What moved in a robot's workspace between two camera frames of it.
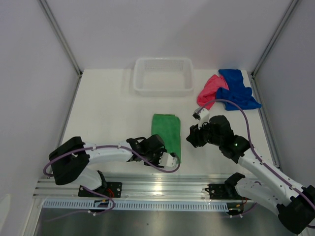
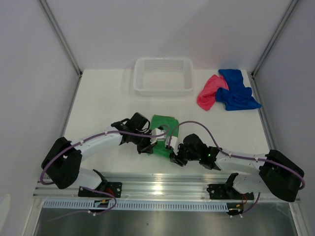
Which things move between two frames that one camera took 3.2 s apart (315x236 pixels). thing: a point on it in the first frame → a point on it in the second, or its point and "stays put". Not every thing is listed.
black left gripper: [160, 152] → [147, 149]
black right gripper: [195, 135] → [176, 158]
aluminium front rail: [138, 188] stays put
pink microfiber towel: [207, 95] stays put
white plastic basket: [160, 76] stays put
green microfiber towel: [168, 126] stays put
